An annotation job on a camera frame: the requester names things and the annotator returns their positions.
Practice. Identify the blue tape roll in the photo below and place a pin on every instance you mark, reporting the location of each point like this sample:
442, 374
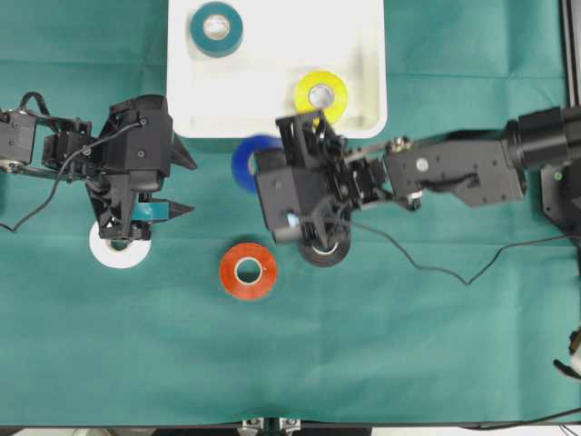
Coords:
243, 155

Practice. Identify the yellow tape roll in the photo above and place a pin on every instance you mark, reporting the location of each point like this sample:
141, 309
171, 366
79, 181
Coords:
321, 90

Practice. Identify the red tape roll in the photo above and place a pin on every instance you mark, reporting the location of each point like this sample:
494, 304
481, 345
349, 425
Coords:
248, 271

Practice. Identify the teal tape roll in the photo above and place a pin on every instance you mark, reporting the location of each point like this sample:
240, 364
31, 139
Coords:
216, 29

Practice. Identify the black tape roll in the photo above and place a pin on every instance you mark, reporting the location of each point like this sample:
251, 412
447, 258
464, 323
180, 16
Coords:
318, 256

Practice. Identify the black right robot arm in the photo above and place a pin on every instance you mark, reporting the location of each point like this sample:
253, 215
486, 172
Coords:
479, 167

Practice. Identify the white tape roll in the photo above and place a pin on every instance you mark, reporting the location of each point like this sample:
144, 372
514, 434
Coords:
103, 251

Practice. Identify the metal table clamp bracket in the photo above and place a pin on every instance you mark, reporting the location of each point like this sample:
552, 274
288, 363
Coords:
269, 426

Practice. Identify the aluminium frame rail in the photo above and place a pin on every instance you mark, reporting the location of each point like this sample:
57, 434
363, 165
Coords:
570, 20

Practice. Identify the white plastic case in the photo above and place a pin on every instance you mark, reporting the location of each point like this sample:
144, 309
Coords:
243, 93

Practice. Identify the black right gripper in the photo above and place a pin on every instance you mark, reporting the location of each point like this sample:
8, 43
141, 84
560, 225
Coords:
309, 187

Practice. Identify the white black object at edge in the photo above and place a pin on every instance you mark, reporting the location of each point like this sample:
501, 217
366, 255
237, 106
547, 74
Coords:
572, 369

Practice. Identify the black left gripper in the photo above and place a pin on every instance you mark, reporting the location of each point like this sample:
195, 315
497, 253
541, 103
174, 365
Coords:
126, 163

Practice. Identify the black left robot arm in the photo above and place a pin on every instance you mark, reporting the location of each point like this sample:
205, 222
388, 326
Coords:
23, 131

